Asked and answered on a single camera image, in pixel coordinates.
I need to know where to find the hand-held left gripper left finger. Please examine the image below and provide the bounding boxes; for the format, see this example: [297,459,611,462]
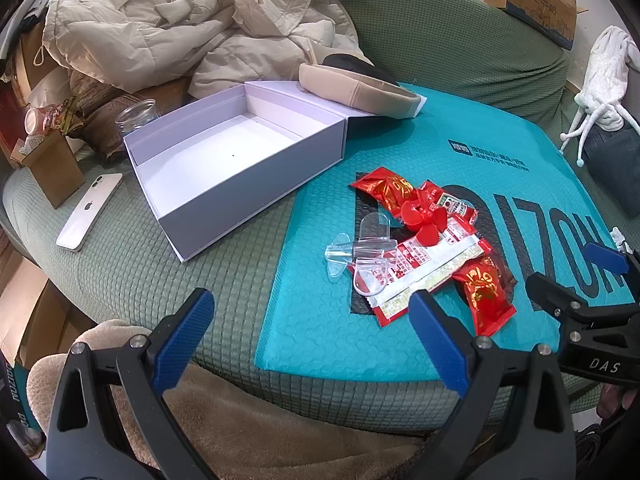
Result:
[45,287,216,480]

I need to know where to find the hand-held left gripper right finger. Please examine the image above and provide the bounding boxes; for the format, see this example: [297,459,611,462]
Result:
[409,288,576,480]

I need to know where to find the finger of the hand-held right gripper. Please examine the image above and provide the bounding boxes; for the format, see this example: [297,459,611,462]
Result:
[582,241,640,283]
[525,271,640,332]

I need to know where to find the small red gold-print snack packet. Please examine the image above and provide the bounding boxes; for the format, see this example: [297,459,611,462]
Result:
[452,257,518,337]

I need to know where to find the red and white seasoning packet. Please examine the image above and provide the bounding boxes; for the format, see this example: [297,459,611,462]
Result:
[367,216,493,328]

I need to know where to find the clear plastic toy plane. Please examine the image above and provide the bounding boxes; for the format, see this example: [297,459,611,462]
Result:
[325,212,398,298]

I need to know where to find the red plastic propeller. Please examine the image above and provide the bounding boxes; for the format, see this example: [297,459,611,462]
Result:
[400,195,449,248]

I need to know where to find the red ketchup sachet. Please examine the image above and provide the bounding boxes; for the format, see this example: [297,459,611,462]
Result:
[425,180,478,226]

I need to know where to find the large red gold-print snack packet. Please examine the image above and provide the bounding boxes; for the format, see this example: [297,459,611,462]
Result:
[348,170,426,216]

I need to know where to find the white cardboard gift box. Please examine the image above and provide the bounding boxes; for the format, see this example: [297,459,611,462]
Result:
[122,80,428,264]

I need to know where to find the person's right hand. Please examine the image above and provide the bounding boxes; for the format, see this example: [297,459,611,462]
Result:
[597,385,638,418]

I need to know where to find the dark grey cushion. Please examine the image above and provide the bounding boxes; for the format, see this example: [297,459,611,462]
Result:
[585,125,640,201]

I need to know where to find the teal bubble mailer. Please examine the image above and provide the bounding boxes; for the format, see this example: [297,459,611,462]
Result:
[255,82,631,386]

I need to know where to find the flat brown cardboard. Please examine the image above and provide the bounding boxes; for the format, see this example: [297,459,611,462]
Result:
[0,247,96,368]

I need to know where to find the white smartphone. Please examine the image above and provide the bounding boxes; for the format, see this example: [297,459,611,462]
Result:
[56,172,123,252]

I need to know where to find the teal printed box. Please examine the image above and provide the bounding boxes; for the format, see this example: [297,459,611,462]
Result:
[0,355,31,441]

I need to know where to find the white plush toy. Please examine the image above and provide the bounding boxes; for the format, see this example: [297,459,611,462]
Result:
[559,25,640,167]

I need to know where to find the small brown cardboard box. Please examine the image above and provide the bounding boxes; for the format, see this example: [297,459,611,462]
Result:
[10,132,86,209]

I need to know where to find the clear plastic jar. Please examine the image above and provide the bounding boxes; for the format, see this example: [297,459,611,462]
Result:
[115,99,158,136]

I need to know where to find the beige cap with black lining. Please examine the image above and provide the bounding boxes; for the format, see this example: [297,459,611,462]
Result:
[298,52,421,120]

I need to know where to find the brown cushion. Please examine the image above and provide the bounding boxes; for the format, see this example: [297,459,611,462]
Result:
[65,67,201,161]

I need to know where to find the gold wrapped snack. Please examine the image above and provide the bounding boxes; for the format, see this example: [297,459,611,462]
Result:
[50,100,82,136]

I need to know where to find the pink and white cup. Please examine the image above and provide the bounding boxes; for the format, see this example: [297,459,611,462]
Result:
[24,105,56,136]

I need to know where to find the beige puffer jacket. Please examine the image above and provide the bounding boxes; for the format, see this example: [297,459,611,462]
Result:
[40,0,376,98]

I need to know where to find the black cable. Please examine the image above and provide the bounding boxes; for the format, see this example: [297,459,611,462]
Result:
[575,422,621,480]

